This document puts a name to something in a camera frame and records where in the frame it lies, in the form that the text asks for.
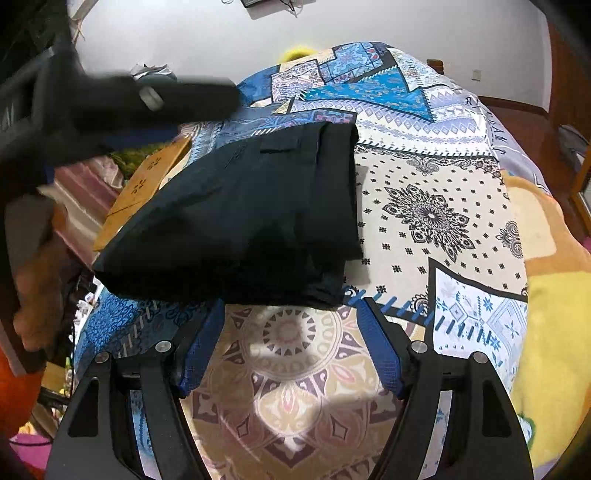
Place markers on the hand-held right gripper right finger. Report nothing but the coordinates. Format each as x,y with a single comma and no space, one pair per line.
382,351

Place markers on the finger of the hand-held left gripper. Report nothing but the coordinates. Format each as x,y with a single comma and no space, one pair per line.
194,101

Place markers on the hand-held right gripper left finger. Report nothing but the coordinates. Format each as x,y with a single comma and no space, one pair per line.
199,353

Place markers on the black pants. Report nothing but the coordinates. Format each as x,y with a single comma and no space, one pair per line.
231,221

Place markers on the person's left hand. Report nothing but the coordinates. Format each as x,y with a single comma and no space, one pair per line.
39,295

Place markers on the pile of grey clothes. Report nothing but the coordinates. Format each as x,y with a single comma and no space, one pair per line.
152,73

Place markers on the green patterned bag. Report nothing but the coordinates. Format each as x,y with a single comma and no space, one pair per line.
134,159

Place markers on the striped bedsheet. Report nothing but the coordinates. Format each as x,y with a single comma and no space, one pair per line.
87,198

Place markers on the yellow foam tube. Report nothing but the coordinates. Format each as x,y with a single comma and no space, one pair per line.
298,53

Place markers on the patchwork patterned quilt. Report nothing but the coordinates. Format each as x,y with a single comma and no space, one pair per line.
415,194

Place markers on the yellow blanket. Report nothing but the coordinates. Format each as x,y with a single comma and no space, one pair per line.
558,300

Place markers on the small black wall monitor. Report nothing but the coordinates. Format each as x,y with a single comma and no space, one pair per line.
251,2

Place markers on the wooden bed post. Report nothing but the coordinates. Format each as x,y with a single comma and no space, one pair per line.
436,67

